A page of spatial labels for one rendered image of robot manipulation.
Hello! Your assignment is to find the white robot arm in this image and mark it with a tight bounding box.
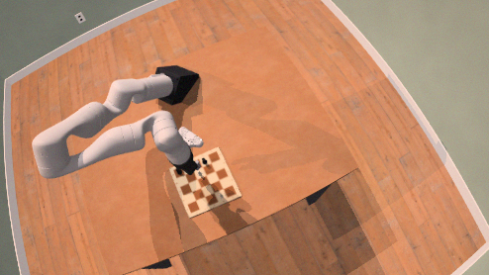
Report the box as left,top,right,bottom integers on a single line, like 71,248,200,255
32,73,186,179

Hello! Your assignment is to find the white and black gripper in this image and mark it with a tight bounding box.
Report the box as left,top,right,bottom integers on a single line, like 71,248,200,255
166,127,204,175

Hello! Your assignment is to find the brown and cream chessboard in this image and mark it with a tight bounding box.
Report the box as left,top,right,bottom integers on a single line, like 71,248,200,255
169,147,242,218

